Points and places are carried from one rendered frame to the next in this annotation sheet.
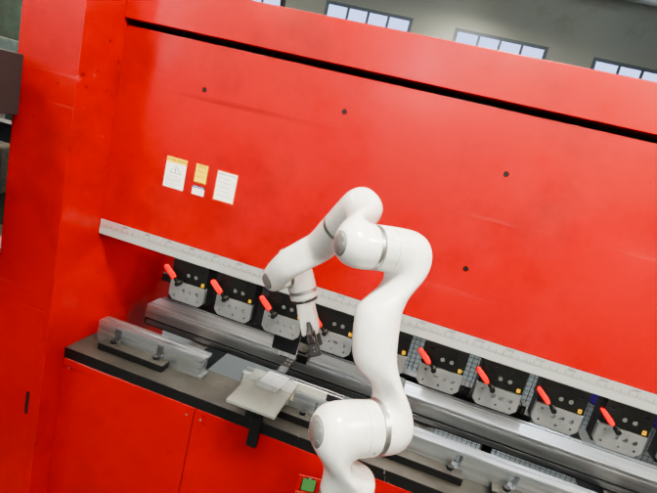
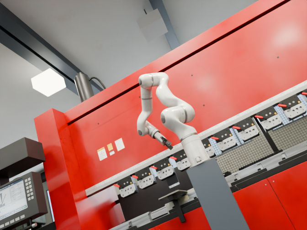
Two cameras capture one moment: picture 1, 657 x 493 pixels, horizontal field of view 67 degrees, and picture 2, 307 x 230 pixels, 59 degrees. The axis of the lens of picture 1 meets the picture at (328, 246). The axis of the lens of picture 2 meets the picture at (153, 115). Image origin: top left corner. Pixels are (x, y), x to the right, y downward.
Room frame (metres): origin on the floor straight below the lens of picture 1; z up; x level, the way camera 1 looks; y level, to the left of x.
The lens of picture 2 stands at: (-0.70, -0.06, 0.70)
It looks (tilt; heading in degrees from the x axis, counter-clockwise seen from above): 24 degrees up; 1
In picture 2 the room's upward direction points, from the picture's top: 23 degrees counter-clockwise
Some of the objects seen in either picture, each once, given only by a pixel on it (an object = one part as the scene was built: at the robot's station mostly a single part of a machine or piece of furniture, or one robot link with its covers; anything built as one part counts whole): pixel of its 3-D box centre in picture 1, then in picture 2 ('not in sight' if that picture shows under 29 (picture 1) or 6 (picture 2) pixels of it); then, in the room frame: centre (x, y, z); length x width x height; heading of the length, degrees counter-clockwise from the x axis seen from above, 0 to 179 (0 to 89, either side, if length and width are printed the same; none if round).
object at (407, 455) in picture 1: (420, 463); (249, 177); (1.59, -0.51, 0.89); 0.30 x 0.05 x 0.03; 78
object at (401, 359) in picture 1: (388, 345); (204, 149); (1.69, -0.30, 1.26); 0.15 x 0.09 x 0.17; 78
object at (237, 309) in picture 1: (239, 295); (145, 177); (1.81, 0.29, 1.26); 0.15 x 0.09 x 0.17; 78
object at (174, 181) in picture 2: (285, 344); (172, 181); (1.77, 0.07, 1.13); 0.10 x 0.02 x 0.10; 78
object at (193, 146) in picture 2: not in sight; (195, 152); (0.96, -0.17, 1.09); 0.19 x 0.19 x 0.18
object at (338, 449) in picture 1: (344, 452); (177, 123); (0.95, -0.14, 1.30); 0.19 x 0.12 x 0.24; 118
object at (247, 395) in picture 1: (264, 391); (173, 195); (1.63, 0.10, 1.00); 0.26 x 0.18 x 0.01; 168
